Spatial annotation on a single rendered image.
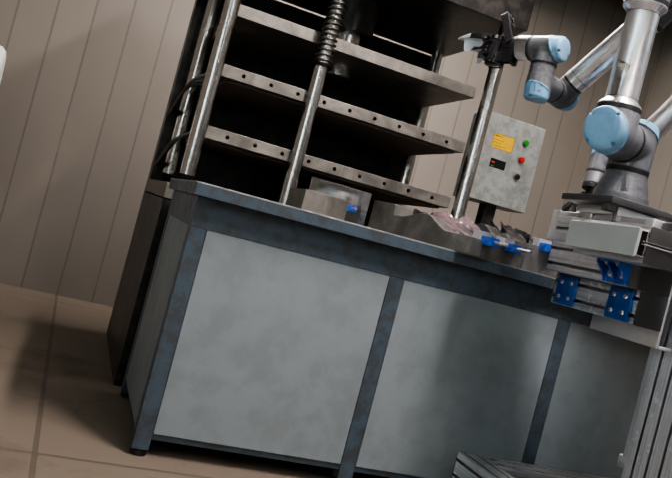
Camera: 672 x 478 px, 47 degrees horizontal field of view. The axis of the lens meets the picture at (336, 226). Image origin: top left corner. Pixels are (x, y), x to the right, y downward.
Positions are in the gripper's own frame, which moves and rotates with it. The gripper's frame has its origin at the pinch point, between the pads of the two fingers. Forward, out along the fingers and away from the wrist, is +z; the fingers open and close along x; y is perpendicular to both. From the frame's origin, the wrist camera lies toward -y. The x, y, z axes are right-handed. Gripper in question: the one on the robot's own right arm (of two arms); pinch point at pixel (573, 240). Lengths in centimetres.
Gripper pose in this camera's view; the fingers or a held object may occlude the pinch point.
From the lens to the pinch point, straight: 277.1
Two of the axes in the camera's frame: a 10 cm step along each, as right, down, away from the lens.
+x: 8.8, 3.7, 3.0
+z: -3.3, 9.3, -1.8
